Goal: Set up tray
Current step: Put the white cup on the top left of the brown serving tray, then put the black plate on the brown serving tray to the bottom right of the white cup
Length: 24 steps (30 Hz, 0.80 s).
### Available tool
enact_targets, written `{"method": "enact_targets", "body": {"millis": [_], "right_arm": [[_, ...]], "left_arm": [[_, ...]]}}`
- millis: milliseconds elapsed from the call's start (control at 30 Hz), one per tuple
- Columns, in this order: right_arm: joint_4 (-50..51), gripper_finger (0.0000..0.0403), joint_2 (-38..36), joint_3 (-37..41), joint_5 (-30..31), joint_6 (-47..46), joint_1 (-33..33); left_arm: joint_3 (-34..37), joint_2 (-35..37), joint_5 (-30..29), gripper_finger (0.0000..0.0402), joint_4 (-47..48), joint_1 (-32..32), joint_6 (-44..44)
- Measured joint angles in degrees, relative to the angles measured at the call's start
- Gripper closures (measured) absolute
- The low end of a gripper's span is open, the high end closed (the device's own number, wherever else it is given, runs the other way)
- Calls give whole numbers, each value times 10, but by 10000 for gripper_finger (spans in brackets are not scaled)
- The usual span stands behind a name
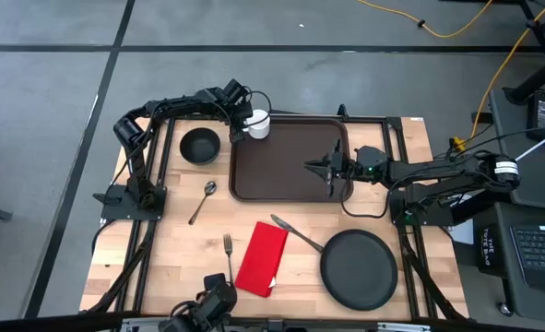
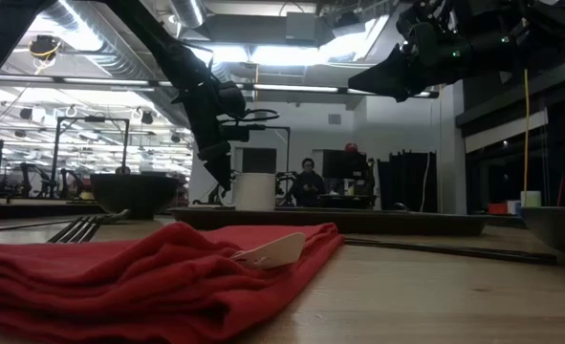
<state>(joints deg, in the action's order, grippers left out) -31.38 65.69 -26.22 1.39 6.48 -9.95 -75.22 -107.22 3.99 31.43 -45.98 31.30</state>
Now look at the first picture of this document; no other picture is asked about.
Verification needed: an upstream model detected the black tote bag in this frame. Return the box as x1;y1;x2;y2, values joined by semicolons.
478;223;504;279

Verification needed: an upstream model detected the metal knife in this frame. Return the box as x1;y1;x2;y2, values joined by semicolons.
270;213;326;254

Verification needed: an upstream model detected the black leader arm handle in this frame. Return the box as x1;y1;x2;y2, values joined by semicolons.
158;272;239;332

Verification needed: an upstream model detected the dark grey side table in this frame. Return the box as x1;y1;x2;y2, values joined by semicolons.
472;202;545;324

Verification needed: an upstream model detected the black plate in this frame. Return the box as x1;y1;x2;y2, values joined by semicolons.
319;229;399;313

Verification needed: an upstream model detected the red cloth napkin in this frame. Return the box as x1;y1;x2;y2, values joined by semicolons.
233;220;290;299

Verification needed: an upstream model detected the laptop keyboard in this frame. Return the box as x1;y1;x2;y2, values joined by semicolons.
509;224;545;296

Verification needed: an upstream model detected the white paper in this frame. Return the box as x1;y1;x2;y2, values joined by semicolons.
447;219;475;246

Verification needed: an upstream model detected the metal spoon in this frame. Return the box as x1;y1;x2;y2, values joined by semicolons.
187;180;218;227

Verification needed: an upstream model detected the metal fork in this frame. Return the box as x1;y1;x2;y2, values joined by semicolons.
222;232;235;284

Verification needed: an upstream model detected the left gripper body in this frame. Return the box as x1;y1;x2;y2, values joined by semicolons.
214;77;255;122

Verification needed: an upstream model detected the black table frame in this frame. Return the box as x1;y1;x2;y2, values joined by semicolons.
80;103;469;324

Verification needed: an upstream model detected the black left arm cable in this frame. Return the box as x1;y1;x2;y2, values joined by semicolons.
242;89;273;129

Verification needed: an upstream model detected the brown plastic tray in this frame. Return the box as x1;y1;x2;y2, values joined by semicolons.
228;115;355;204

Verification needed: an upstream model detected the grey side desk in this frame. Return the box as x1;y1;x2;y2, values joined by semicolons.
488;86;545;212

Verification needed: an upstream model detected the black bowl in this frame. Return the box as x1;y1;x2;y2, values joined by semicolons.
179;127;221;166

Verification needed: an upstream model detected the black desk leg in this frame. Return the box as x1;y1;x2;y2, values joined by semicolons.
504;0;545;106

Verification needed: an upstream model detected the yellow cable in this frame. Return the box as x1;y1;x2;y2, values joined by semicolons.
470;0;545;139
355;0;494;40

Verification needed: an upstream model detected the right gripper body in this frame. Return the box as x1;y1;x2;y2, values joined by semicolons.
327;137;390;197

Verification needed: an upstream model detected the aluminium bar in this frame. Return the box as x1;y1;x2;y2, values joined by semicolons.
119;317;432;332

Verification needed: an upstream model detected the white cable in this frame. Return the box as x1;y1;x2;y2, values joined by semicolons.
514;136;545;162

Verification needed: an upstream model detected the white mug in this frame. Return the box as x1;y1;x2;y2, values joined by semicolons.
242;109;272;140

